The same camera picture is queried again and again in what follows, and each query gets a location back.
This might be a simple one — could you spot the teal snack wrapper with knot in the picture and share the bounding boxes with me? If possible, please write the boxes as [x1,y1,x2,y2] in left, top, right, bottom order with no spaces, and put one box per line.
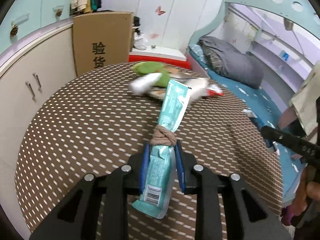
[132,79,191,219]

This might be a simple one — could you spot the green plush pouch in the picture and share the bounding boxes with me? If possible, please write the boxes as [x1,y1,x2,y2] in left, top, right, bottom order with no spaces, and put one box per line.
[131,61,170,88]

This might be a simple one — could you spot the person right hand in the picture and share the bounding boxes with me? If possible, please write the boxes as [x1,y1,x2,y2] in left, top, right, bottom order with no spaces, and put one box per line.
[292,165,319,216]

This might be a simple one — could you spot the hanging beige garment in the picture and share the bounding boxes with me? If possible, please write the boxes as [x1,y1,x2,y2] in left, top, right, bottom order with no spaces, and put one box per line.
[290,61,320,135]

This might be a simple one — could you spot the red white wrapper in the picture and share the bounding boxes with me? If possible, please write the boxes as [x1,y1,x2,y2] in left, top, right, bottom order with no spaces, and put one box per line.
[186,77,223,104]

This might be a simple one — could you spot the teal quilted mattress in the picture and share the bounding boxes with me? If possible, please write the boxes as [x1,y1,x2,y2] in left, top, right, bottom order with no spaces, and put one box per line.
[189,44,305,202]

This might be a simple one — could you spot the white crumpled wrapper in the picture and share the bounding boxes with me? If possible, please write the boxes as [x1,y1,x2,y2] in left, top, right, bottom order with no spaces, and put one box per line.
[129,73,163,95]

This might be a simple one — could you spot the red storage box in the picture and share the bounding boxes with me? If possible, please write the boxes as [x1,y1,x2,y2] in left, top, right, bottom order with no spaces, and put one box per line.
[129,46,191,69]

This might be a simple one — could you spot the grey folded blanket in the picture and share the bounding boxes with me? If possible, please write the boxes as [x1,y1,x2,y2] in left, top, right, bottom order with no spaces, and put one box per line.
[198,36,264,89]

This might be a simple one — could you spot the white plastic bag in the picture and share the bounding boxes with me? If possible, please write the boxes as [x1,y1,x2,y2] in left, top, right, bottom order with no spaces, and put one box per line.
[133,32,148,50]

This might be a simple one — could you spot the brown cardboard box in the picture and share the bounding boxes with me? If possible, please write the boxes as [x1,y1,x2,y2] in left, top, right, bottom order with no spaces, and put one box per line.
[72,11,134,76]

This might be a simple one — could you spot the white wardrobe with butterflies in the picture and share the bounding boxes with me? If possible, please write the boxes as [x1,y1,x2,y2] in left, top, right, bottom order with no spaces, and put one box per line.
[102,0,221,53]

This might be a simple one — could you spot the teal bed headboard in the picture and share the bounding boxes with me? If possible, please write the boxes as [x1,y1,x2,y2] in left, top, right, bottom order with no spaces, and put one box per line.
[189,0,319,44]

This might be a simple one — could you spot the teal drawer cabinet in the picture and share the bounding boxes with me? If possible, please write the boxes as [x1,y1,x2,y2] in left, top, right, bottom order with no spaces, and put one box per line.
[1,0,71,52]

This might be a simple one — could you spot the cream cabinet with handles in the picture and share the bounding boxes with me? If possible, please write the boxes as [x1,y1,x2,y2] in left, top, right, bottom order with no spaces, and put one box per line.
[1,22,76,239]

